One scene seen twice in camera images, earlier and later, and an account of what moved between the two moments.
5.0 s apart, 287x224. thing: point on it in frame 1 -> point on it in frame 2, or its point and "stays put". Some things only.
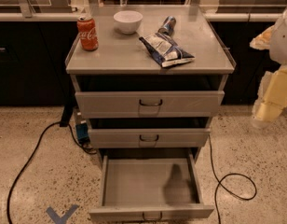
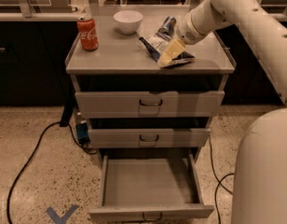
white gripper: (282, 44) -> (185, 33)
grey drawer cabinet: (150, 80) stays put
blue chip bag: (165, 50) stays put
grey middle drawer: (148, 138) stays put
